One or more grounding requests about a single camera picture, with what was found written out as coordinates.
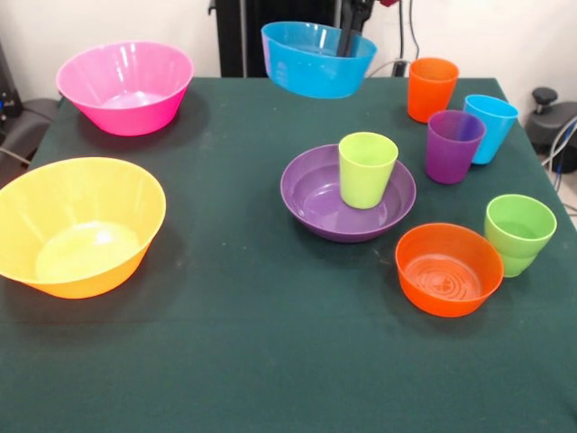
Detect purple bowl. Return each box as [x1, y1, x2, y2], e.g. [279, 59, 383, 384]
[279, 143, 417, 244]

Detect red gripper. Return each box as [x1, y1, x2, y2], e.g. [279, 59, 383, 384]
[337, 0, 403, 58]

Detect black computer tower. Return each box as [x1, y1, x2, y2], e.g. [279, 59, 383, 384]
[0, 40, 23, 132]

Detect blue cable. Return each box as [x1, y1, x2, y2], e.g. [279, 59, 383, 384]
[543, 115, 577, 190]

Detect orange cup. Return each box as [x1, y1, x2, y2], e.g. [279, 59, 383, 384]
[408, 57, 460, 124]

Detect purple cup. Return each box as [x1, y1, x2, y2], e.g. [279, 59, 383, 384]
[425, 109, 487, 186]

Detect large pink bowl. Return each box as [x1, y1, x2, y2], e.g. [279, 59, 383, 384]
[55, 40, 196, 137]

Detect black cable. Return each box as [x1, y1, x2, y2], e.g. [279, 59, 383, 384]
[398, 4, 407, 62]
[408, 0, 424, 60]

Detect white cable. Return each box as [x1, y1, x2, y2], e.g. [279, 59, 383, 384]
[369, 58, 400, 78]

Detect small blue bowl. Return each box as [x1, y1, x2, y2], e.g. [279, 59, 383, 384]
[261, 21, 378, 100]

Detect black equipment with knob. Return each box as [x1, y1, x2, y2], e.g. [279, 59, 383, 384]
[526, 88, 577, 157]

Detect green cup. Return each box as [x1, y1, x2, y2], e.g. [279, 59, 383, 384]
[484, 194, 558, 261]
[495, 250, 541, 279]

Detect large orange yellow bowl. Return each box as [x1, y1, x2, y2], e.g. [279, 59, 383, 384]
[0, 156, 168, 299]

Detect blue cup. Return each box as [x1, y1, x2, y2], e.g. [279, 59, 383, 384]
[463, 94, 519, 166]

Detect small orange bowl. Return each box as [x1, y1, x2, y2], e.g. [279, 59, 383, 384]
[394, 222, 505, 318]

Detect lime yellow cup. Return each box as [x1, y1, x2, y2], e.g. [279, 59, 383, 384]
[337, 132, 399, 210]

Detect dark green tablecloth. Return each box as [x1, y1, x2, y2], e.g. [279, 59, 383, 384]
[0, 76, 577, 433]

